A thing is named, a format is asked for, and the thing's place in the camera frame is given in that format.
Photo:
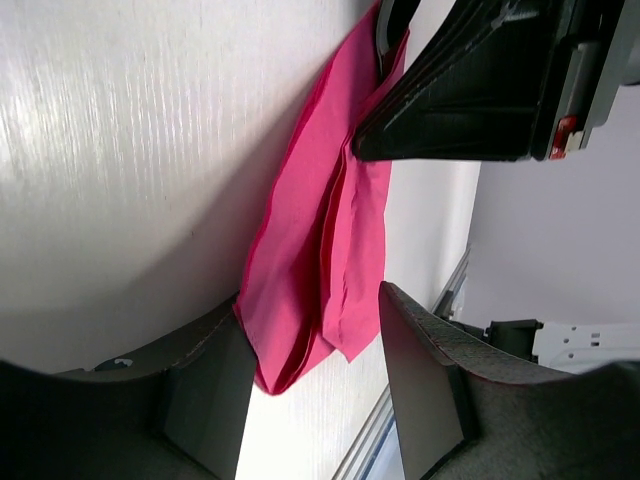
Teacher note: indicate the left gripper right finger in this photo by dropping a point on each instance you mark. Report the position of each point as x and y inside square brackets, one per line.
[467, 410]

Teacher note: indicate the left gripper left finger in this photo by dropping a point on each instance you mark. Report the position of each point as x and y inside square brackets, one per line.
[173, 409]

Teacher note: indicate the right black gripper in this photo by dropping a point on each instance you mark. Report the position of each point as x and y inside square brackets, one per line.
[473, 92]

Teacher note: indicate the magenta paper napkin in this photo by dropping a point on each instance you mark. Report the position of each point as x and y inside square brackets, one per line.
[311, 280]

